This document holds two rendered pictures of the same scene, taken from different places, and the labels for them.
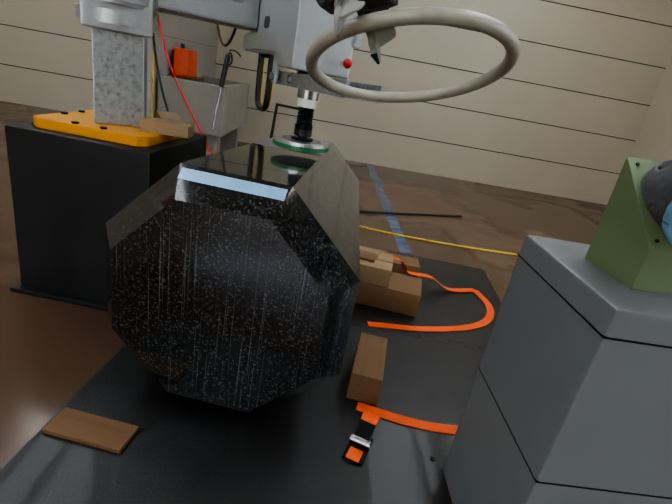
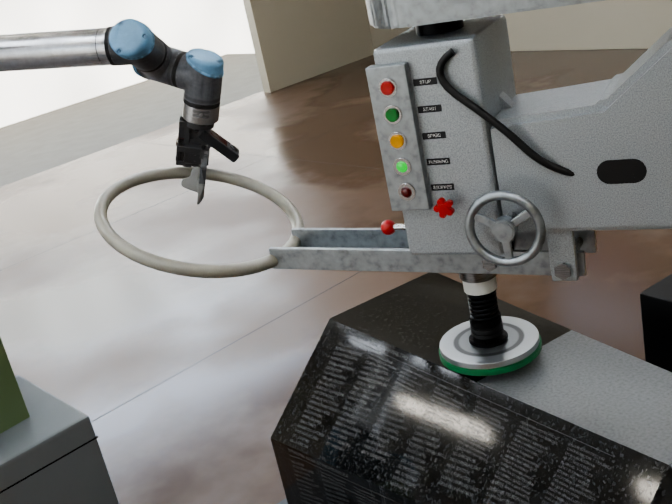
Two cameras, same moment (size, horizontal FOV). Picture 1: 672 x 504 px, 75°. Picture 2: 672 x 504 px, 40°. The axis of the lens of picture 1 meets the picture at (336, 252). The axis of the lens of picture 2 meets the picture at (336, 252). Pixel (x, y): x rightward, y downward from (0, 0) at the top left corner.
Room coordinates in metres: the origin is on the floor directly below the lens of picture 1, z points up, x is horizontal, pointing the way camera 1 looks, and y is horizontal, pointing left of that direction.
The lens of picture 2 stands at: (3.03, -1.00, 1.83)
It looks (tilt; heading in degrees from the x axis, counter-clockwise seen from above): 21 degrees down; 146
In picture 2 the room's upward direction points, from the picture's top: 12 degrees counter-clockwise
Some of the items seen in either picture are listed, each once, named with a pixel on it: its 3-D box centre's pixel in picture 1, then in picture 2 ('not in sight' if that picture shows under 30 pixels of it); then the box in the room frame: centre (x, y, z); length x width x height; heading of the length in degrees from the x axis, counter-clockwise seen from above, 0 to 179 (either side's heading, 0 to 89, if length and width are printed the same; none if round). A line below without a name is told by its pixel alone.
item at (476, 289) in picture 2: (307, 102); (479, 280); (1.73, 0.21, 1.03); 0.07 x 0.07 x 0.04
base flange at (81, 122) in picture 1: (119, 125); not in sight; (2.00, 1.07, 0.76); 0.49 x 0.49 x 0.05; 88
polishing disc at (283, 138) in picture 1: (301, 141); (488, 341); (1.73, 0.21, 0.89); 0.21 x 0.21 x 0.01
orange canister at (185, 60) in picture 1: (186, 62); not in sight; (4.75, 1.84, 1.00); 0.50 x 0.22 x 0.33; 4
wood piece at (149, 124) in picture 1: (167, 127); not in sight; (1.94, 0.82, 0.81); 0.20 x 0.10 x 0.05; 96
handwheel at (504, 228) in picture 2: not in sight; (509, 221); (1.89, 0.16, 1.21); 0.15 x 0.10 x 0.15; 27
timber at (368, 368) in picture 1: (368, 366); not in sight; (1.51, -0.21, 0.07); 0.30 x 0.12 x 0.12; 174
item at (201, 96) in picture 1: (207, 121); not in sight; (4.89, 1.64, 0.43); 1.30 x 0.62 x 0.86; 4
